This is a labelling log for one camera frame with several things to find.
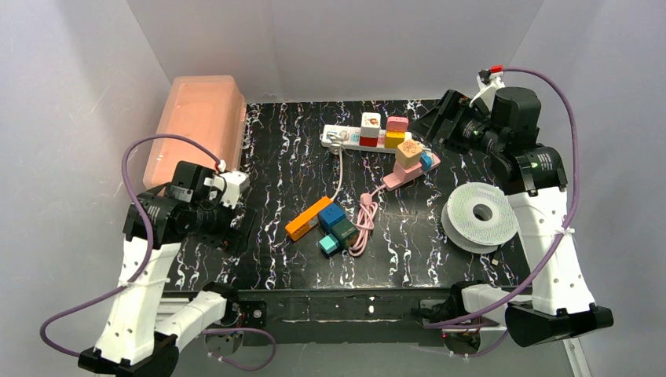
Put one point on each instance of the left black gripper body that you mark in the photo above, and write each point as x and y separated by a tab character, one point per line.
228	228

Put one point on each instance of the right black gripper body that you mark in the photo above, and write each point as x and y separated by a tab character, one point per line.
449	118

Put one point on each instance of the orange socket cube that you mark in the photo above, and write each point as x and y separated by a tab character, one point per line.
307	220

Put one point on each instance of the teal white charger plug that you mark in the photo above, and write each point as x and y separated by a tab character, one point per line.
329	245

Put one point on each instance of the pink translucent storage box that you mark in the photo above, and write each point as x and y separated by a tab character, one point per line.
209	110

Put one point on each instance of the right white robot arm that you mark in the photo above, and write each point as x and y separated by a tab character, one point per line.
553	302

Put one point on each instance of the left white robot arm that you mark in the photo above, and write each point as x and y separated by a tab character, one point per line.
198	202

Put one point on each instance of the tan yellow charger plug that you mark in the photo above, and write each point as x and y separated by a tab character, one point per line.
408	153

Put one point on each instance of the pink charger plug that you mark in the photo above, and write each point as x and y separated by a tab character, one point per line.
397	124

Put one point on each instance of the white red charger plug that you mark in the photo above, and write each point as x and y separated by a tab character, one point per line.
370	129

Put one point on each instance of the blue socket cube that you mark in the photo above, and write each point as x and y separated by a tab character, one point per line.
330	216

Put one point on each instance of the dark green socket cube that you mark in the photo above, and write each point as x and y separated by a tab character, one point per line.
345	232

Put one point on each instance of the pink power strip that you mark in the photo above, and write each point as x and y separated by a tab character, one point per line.
401	176

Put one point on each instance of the white power strip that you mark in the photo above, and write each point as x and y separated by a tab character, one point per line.
348	137

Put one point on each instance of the white filament spool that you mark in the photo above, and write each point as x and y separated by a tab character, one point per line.
478	218

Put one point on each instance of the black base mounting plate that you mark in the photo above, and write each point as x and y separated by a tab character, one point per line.
342	316

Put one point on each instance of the blue plug with white cable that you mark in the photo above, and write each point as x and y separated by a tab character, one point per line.
426	161

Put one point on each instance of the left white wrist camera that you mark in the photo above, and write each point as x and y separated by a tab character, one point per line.
231	184

